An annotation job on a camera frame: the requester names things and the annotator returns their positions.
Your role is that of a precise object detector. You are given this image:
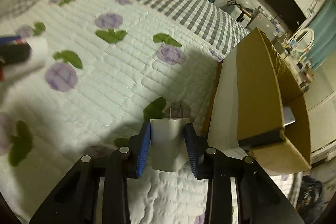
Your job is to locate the white bottle red cap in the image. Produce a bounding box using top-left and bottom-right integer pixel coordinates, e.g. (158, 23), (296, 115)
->
(1, 36), (49, 82)

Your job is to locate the white power adapter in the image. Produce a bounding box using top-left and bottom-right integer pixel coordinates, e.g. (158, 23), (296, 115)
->
(150, 104), (190, 172)

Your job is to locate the cardboard box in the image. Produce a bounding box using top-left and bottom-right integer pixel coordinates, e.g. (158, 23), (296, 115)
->
(201, 28), (311, 175)

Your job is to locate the white floral quilt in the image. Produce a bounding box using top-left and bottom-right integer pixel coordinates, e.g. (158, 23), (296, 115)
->
(0, 0), (302, 224)

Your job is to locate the white dressing table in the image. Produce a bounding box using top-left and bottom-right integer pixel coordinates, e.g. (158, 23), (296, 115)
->
(281, 47), (314, 93)

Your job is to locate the white oval vanity mirror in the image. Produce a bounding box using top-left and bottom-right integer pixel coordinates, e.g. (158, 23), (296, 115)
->
(290, 27), (314, 56)

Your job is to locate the silver mini fridge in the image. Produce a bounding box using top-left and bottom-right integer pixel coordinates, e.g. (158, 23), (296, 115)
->
(247, 10), (286, 40)

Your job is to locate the white drawer cabinet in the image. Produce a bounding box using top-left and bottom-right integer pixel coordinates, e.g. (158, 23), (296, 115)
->
(225, 4), (252, 26)

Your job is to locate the black wall television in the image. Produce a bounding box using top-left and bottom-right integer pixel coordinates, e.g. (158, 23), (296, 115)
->
(264, 0), (306, 32)

